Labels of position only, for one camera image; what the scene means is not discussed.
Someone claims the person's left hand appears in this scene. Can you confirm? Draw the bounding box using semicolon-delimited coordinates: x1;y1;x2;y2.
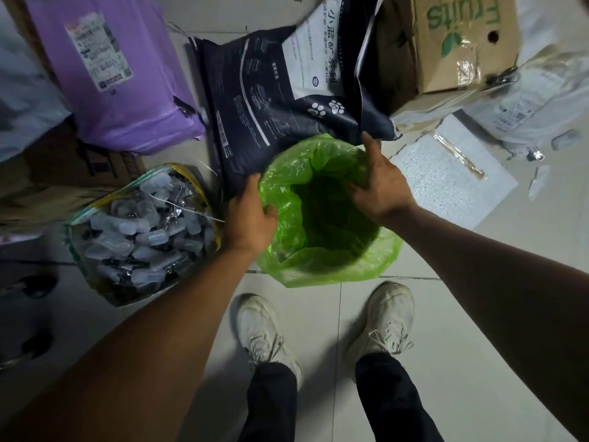
221;173;279;259

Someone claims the person's right hand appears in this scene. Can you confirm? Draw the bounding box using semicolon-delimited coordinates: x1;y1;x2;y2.
348;131;418;225

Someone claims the green plastic bin bag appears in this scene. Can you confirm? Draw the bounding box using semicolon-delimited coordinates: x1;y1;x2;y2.
256;133;405;289

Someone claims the person's right forearm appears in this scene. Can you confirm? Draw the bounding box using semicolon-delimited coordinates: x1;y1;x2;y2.
379;203;589;440

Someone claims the person's left forearm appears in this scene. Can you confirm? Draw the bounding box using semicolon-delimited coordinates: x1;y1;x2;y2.
0;246;258;442

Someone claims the white foam sheet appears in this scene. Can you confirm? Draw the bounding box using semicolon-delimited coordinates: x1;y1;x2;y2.
390;114;520;231

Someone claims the dark cat litter bag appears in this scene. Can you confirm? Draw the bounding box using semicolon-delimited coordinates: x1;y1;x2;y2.
190;0;402;201

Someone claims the person's left white sneaker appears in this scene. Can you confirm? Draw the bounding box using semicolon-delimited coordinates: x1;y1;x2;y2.
236;294;304;391

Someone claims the person's white sneaker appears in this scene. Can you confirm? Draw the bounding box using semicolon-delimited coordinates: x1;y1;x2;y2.
345;281;416;370
236;294;304;391

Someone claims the brown cardboard fruit box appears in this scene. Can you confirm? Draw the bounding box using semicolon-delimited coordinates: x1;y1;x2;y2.
374;0;522;116

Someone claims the bag of clear plastic clips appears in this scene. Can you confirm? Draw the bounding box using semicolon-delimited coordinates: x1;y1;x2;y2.
64;163;222;309

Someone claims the person's right white sneaker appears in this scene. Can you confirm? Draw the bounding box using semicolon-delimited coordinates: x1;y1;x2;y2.
345;281;416;370

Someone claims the white plastic parcel bag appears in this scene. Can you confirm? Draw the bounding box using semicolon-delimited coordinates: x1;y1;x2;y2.
462;43;589;145

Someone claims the person's left trouser leg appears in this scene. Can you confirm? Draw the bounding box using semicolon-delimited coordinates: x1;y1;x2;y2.
237;362;299;442

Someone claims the person's trouser leg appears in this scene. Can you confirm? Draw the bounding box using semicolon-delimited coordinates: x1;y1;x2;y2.
237;362;299;442
354;352;445;442

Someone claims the purple plastic parcel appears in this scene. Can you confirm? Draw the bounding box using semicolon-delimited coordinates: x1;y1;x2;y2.
23;0;207;156

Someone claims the flattened brown cardboard box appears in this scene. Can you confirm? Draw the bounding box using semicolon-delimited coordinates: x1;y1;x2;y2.
0;116;147;235

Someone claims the person's right trouser leg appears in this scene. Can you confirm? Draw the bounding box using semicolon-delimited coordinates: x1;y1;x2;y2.
354;352;445;442

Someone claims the black chair caster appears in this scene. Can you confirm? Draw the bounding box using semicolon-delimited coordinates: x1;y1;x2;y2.
18;272;60;300
0;330;54;370

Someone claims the grey plastic bag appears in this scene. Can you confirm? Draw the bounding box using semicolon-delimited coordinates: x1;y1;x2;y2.
0;0;72;163

